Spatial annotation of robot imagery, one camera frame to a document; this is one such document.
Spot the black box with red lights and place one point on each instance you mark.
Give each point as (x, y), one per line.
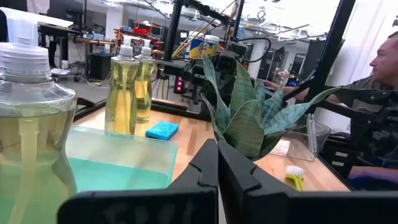
(179, 84)

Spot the yellow blue wipes canister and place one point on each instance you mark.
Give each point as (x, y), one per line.
(202, 48)

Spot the person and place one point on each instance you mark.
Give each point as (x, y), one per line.
(385, 68)

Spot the black metal table frame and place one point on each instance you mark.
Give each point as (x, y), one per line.
(171, 34)

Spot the clear plastic bin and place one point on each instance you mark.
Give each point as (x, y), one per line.
(317, 137)

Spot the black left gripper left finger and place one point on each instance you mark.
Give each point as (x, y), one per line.
(186, 205)

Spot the black computer case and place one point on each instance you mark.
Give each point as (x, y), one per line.
(99, 67)

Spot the yellow dish soap pump bottle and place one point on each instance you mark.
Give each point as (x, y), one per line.
(31, 130)
(144, 93)
(121, 102)

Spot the red parts shelf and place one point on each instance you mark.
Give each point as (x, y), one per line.
(140, 31)

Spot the yellow-green dish brush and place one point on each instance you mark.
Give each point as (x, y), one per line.
(295, 180)

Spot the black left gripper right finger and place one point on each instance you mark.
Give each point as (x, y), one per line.
(264, 208)

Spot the snake plant in white pot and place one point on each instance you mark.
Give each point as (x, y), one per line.
(245, 130)

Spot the light blue sponge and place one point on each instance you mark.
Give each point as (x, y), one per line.
(161, 130)

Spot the black desk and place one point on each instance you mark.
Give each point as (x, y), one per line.
(59, 31)

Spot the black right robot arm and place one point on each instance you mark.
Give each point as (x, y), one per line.
(194, 74)

